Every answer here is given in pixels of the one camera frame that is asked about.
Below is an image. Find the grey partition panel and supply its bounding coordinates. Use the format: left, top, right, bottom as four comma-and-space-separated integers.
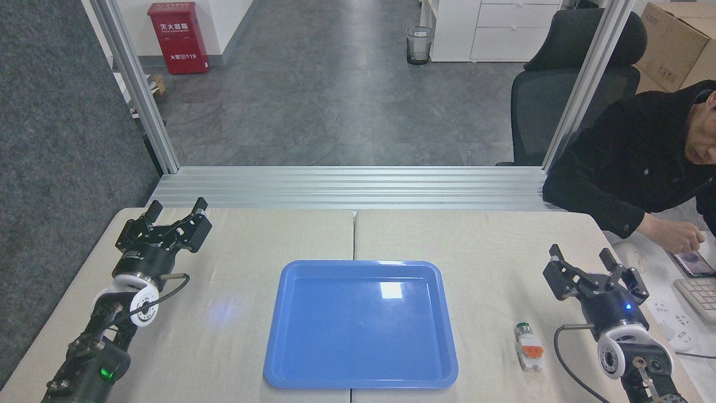
0, 0, 163, 388

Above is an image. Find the white drawer cabinet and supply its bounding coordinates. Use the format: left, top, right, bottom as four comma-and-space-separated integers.
420, 0, 563, 63

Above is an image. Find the red fire extinguisher box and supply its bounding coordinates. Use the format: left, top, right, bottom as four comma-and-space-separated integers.
147, 2, 211, 76

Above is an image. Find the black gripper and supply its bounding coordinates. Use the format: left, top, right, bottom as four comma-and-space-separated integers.
543, 244, 651, 338
114, 197, 213, 284

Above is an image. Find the white orange switch part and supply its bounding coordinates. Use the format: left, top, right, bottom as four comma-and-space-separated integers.
514, 322, 545, 371

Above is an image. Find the black office chair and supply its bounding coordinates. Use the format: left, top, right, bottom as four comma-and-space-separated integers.
495, 10, 648, 167

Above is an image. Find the brown cardboard box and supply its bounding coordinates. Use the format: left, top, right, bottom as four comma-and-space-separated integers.
634, 2, 716, 95

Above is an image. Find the person's hand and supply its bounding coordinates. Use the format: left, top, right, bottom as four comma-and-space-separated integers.
639, 214, 706, 256

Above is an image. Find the white power strip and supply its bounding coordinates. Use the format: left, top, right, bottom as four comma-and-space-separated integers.
646, 297, 701, 353

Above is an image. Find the blue plastic tray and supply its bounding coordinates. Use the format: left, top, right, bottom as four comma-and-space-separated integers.
263, 260, 459, 390

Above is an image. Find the person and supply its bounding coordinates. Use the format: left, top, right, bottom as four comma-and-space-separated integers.
541, 80, 716, 239

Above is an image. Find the silver aluminium rail base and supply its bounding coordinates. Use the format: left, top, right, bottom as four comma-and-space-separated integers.
147, 166, 560, 212

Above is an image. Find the grey mesh trash bin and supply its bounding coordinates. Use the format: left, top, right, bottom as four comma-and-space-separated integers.
406, 26, 435, 66

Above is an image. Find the silver aluminium post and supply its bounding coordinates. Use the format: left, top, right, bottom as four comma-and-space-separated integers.
89, 0, 181, 174
541, 0, 638, 171

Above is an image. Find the smartphone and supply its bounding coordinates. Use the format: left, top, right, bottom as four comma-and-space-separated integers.
668, 250, 716, 279

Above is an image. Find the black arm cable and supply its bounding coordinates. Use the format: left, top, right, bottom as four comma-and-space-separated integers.
104, 273, 191, 327
554, 323, 614, 403

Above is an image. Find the white keyboard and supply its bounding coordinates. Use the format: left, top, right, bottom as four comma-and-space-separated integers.
672, 277, 716, 324

